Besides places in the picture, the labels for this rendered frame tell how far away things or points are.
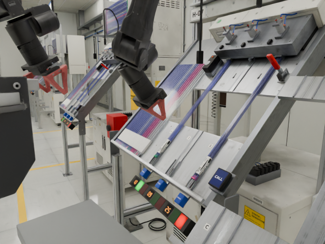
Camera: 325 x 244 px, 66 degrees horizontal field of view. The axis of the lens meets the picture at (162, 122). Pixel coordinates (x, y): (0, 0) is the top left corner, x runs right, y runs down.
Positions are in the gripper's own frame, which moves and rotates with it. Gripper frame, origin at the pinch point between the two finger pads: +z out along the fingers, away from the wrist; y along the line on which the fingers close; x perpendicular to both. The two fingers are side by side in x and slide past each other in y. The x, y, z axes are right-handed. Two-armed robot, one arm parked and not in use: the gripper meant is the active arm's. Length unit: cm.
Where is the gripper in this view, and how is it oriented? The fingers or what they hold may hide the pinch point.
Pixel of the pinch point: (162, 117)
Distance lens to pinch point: 76.2
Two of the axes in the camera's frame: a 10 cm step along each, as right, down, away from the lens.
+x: -7.0, 6.7, -2.6
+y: -5.0, -2.0, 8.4
